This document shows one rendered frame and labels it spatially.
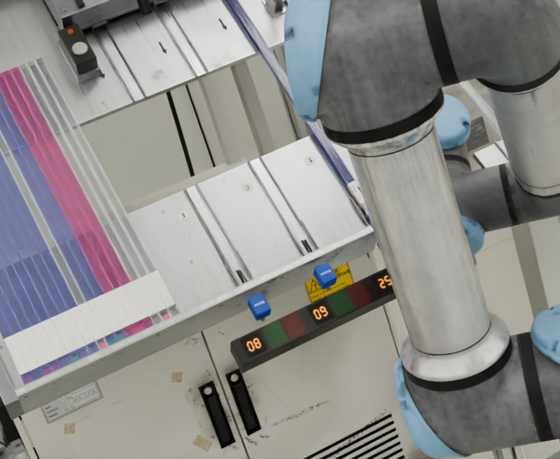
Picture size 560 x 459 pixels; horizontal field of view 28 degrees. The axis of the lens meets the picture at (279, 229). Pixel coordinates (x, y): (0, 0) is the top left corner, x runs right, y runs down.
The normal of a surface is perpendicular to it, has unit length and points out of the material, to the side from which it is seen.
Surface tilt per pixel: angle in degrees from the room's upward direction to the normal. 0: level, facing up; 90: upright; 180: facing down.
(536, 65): 128
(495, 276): 0
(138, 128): 90
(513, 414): 79
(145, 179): 90
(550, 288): 90
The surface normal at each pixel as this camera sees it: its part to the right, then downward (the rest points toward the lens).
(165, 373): 0.37, 0.23
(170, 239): 0.05, -0.47
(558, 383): -0.28, -0.12
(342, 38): -0.22, 0.12
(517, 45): 0.49, 0.55
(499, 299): -0.29, -0.89
